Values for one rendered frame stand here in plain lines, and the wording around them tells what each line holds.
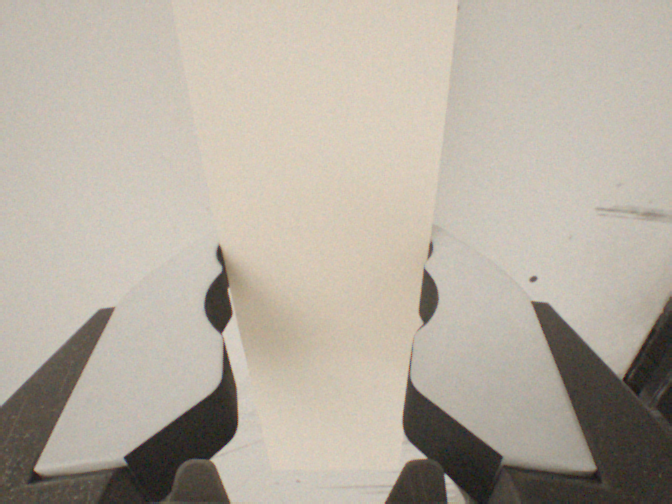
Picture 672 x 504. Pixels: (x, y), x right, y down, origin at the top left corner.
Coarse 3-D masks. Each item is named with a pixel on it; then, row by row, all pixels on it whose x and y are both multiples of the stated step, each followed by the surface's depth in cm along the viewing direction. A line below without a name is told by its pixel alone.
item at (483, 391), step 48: (432, 240) 10; (432, 288) 8; (480, 288) 8; (432, 336) 7; (480, 336) 7; (528, 336) 7; (432, 384) 6; (480, 384) 6; (528, 384) 6; (432, 432) 6; (480, 432) 5; (528, 432) 5; (576, 432) 5; (480, 480) 5
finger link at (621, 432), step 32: (544, 320) 7; (576, 352) 6; (576, 384) 6; (608, 384) 6; (576, 416) 5; (608, 416) 5; (640, 416) 5; (608, 448) 5; (640, 448) 5; (512, 480) 5; (544, 480) 4; (576, 480) 4; (608, 480) 4; (640, 480) 4
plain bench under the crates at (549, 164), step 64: (0, 0) 13; (64, 0) 14; (128, 0) 14; (512, 0) 14; (576, 0) 13; (640, 0) 13; (0, 64) 15; (64, 64) 15; (128, 64) 15; (512, 64) 15; (576, 64) 15; (640, 64) 15; (0, 128) 16; (64, 128) 16; (128, 128) 16; (192, 128) 16; (448, 128) 16; (512, 128) 16; (576, 128) 16; (640, 128) 16; (0, 192) 18; (64, 192) 18; (128, 192) 18; (192, 192) 18; (448, 192) 18; (512, 192) 18; (576, 192) 18; (640, 192) 18; (0, 256) 20; (64, 256) 20; (128, 256) 20; (512, 256) 20; (576, 256) 20; (640, 256) 20; (0, 320) 22; (64, 320) 22; (576, 320) 22; (640, 320) 22; (0, 384) 26; (256, 448) 30
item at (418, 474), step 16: (192, 464) 5; (208, 464) 5; (416, 464) 5; (432, 464) 5; (176, 480) 5; (192, 480) 5; (208, 480) 5; (400, 480) 4; (416, 480) 5; (432, 480) 4; (176, 496) 4; (192, 496) 4; (208, 496) 4; (224, 496) 4; (400, 496) 4; (416, 496) 4; (432, 496) 4
